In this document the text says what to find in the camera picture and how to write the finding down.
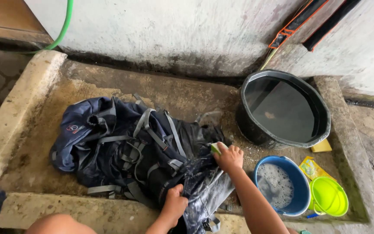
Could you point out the person's right hand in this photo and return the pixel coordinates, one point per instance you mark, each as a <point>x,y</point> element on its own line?
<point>229,158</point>

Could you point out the person's left hand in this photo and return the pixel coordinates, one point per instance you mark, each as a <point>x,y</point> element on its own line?
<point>175,203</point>

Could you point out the person's left fingers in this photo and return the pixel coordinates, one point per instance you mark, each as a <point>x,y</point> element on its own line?
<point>175,190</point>

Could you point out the person's right fingers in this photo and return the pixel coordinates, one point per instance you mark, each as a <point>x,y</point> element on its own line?
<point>231,149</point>

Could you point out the green yellow scrub sponge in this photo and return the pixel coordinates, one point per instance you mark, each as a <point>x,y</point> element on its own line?
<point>217,148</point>

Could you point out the dark navy hiking backpack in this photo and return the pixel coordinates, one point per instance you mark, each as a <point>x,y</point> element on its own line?
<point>135,152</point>

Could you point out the blue bucket with soapy water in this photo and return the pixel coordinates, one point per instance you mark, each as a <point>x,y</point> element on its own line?
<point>281,185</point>

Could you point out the large black water basin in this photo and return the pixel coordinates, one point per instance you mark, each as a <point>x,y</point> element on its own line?
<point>284,110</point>

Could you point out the yellow detergent sachet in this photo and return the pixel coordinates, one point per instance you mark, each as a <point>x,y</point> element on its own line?
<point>312,167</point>

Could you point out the thin bamboo stick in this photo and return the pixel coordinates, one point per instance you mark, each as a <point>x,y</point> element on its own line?
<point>269,58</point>

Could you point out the lime green small bucket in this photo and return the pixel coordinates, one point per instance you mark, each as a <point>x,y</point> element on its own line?
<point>329,196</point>

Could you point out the person's knee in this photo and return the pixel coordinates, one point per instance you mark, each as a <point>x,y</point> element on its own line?
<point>60,225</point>

